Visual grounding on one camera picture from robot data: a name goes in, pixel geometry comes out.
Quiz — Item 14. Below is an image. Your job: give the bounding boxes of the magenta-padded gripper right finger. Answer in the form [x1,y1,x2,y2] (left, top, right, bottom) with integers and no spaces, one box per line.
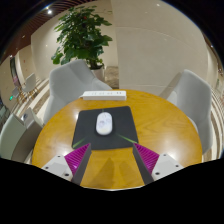
[132,142,184,185]

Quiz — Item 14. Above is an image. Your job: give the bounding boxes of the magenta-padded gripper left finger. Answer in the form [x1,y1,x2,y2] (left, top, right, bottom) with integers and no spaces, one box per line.
[41,142,92,186]

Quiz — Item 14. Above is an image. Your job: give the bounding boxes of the white cartoon-print computer mouse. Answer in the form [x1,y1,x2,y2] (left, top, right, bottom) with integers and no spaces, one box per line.
[95,112,113,136]

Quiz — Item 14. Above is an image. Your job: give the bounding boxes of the black mouse pad green streaks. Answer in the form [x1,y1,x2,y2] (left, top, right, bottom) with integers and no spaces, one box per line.
[71,105,139,151]

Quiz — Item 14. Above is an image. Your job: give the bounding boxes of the grey-green chair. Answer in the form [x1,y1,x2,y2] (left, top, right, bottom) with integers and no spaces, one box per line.
[0,108,44,164]

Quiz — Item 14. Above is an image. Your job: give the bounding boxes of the grey shell chair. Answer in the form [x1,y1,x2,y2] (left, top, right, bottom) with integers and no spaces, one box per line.
[43,59,113,126]
[159,69,213,155]

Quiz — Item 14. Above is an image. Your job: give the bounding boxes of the white power strip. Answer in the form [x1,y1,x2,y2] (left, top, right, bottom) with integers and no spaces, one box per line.
[82,90,128,101]

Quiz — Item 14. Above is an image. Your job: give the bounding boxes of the distant white chairs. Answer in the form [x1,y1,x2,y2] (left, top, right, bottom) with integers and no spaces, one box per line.
[11,73,38,101]

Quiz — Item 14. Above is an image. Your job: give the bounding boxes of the green potted plant white pot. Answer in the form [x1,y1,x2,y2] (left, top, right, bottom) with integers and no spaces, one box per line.
[50,5,113,83]

